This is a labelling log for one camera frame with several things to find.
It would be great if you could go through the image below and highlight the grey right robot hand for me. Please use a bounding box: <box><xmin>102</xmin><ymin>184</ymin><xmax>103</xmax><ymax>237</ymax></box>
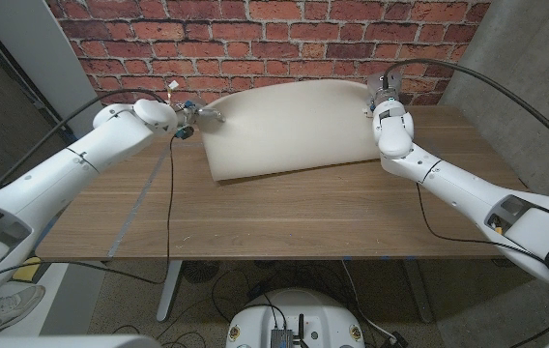
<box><xmin>365</xmin><ymin>71</ymin><xmax>404</xmax><ymax>105</ymax></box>

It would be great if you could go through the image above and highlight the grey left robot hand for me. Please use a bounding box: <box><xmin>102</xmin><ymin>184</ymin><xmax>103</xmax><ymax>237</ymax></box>
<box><xmin>176</xmin><ymin>99</ymin><xmax>227</xmax><ymax>130</ymax></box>

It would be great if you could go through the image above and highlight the cream memory foam sheet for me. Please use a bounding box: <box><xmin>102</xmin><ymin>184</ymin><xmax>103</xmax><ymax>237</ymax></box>
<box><xmin>198</xmin><ymin>78</ymin><xmax>383</xmax><ymax>184</ymax></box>

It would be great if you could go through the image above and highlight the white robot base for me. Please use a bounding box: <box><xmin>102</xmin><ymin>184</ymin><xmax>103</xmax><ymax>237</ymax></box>
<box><xmin>225</xmin><ymin>288</ymin><xmax>366</xmax><ymax>348</ymax></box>

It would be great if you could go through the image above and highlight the red brick printed backdrop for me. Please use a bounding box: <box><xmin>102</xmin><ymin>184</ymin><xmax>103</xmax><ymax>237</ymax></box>
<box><xmin>44</xmin><ymin>0</ymin><xmax>492</xmax><ymax>134</ymax></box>

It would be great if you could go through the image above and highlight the grey tape strip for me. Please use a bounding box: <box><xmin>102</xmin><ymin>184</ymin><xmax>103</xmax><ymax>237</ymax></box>
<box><xmin>107</xmin><ymin>139</ymin><xmax>174</xmax><ymax>258</ymax></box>

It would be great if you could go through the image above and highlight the black round floor device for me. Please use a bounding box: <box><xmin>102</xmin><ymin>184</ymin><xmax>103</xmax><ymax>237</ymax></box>
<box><xmin>181</xmin><ymin>260</ymin><xmax>220</xmax><ymax>285</ymax></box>

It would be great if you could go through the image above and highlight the white table leg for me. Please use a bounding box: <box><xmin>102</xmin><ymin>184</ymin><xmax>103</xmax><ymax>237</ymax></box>
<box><xmin>156</xmin><ymin>260</ymin><xmax>184</xmax><ymax>323</ymax></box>

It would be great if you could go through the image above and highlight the grey table leg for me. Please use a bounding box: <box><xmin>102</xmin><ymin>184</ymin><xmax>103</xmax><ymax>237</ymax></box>
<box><xmin>402</xmin><ymin>260</ymin><xmax>435</xmax><ymax>324</ymax></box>

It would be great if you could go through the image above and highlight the black yellow padded item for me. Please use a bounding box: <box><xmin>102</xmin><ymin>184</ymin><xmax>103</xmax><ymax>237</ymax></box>
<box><xmin>11</xmin><ymin>255</ymin><xmax>43</xmax><ymax>282</ymax></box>

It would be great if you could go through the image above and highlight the grey electronics box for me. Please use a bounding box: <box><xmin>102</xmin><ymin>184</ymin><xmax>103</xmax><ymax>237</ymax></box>
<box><xmin>270</xmin><ymin>328</ymin><xmax>295</xmax><ymax>348</ymax></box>

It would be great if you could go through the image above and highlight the grey sneaker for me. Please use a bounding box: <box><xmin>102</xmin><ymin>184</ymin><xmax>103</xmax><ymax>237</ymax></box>
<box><xmin>0</xmin><ymin>283</ymin><xmax>47</xmax><ymax>338</ymax></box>

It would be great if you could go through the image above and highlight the thin black left arm wire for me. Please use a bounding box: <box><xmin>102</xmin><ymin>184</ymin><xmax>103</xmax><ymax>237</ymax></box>
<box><xmin>0</xmin><ymin>134</ymin><xmax>177</xmax><ymax>286</ymax></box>

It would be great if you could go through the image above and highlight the thin black arm wire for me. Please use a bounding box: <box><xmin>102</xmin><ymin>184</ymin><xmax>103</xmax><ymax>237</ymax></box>
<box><xmin>414</xmin><ymin>182</ymin><xmax>549</xmax><ymax>348</ymax></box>
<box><xmin>0</xmin><ymin>134</ymin><xmax>177</xmax><ymax>286</ymax></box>

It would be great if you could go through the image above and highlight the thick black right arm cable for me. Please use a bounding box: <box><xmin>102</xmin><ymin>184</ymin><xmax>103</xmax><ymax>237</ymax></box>
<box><xmin>381</xmin><ymin>57</ymin><xmax>549</xmax><ymax>168</ymax></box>

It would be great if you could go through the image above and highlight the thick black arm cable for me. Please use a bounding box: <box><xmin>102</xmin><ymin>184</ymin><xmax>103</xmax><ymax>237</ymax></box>
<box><xmin>381</xmin><ymin>57</ymin><xmax>549</xmax><ymax>168</ymax></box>
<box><xmin>0</xmin><ymin>88</ymin><xmax>169</xmax><ymax>197</ymax></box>

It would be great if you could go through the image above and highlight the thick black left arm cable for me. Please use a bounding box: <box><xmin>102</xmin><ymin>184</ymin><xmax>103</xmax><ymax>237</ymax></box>
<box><xmin>0</xmin><ymin>88</ymin><xmax>169</xmax><ymax>197</ymax></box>

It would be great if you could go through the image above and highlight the thin black right arm wire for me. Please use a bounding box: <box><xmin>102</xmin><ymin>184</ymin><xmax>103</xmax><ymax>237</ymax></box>
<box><xmin>414</xmin><ymin>182</ymin><xmax>549</xmax><ymax>348</ymax></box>

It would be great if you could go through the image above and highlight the white floor cable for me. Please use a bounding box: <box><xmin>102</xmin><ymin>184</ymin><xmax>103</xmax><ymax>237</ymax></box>
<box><xmin>340</xmin><ymin>260</ymin><xmax>399</xmax><ymax>342</ymax></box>

